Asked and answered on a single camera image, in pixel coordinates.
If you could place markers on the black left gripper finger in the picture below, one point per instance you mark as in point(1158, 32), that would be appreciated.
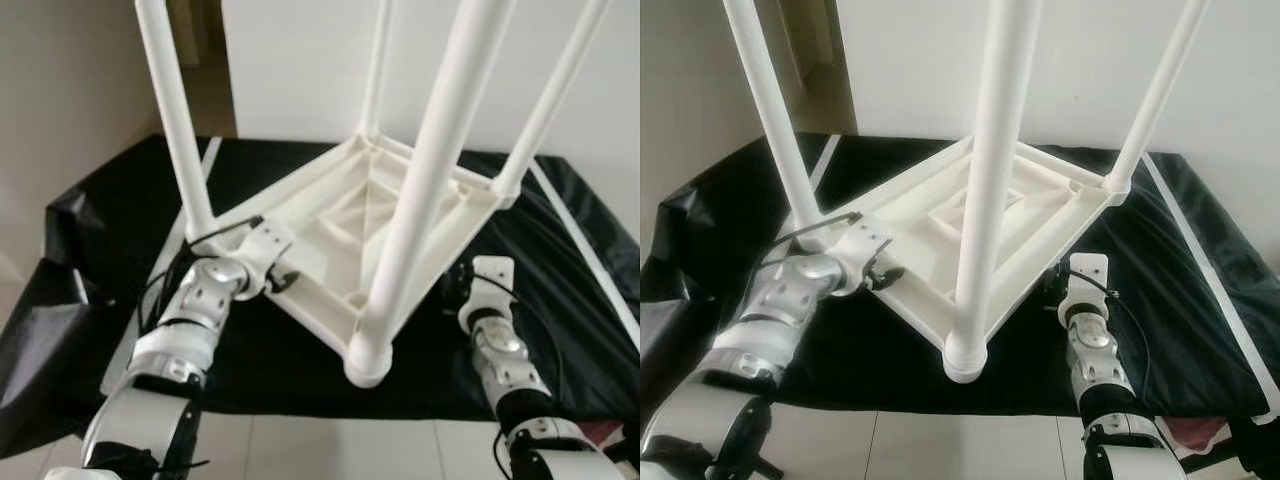
point(893, 275)
point(290, 280)

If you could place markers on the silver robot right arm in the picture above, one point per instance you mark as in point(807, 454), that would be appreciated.
point(505, 350)
point(1095, 350)

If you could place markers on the white plastic table top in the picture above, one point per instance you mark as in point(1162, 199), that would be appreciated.
point(930, 220)
point(330, 225)

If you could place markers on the black table cloth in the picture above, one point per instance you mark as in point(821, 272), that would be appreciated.
point(300, 370)
point(900, 370)

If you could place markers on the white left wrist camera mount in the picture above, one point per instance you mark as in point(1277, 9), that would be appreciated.
point(265, 240)
point(865, 240)

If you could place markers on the pink rounded object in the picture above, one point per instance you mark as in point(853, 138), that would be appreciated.
point(1205, 434)
point(603, 432)

